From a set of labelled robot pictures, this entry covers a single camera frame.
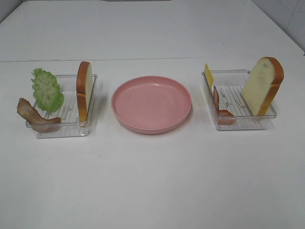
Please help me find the yellow cheese slice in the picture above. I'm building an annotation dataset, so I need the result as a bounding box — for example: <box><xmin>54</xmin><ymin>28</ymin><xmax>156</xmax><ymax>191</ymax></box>
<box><xmin>203</xmin><ymin>64</ymin><xmax>214</xmax><ymax>92</ymax></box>

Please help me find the bacon strip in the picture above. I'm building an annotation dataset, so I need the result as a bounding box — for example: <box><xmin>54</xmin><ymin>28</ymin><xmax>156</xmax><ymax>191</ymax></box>
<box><xmin>17</xmin><ymin>97</ymin><xmax>61</xmax><ymax>133</ymax></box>
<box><xmin>213</xmin><ymin>86</ymin><xmax>236</xmax><ymax>125</ymax></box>

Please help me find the bread slice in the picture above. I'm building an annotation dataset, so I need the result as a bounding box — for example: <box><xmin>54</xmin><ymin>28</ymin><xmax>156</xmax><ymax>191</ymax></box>
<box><xmin>76</xmin><ymin>61</ymin><xmax>93</xmax><ymax>122</ymax></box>
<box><xmin>241</xmin><ymin>57</ymin><xmax>284</xmax><ymax>116</ymax></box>

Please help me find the green lettuce leaf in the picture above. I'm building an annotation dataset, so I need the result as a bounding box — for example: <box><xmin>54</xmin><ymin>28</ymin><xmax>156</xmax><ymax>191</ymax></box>
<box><xmin>31</xmin><ymin>68</ymin><xmax>64</xmax><ymax>113</ymax></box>

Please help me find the pink round plate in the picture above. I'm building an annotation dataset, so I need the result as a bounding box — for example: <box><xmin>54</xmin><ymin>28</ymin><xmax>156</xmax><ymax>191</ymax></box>
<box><xmin>112</xmin><ymin>76</ymin><xmax>192</xmax><ymax>134</ymax></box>

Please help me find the right clear plastic tray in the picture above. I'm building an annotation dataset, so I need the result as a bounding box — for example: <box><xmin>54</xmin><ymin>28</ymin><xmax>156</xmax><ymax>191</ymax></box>
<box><xmin>202</xmin><ymin>70</ymin><xmax>277</xmax><ymax>131</ymax></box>

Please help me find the clear plastic tray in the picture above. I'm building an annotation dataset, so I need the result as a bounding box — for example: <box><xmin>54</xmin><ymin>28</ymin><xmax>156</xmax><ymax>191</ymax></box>
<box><xmin>25</xmin><ymin>73</ymin><xmax>97</xmax><ymax>138</ymax></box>
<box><xmin>202</xmin><ymin>70</ymin><xmax>277</xmax><ymax>131</ymax></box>

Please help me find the left clear plastic tray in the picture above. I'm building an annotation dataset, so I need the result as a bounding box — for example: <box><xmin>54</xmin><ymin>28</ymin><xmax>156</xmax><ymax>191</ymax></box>
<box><xmin>25</xmin><ymin>73</ymin><xmax>97</xmax><ymax>138</ymax></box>

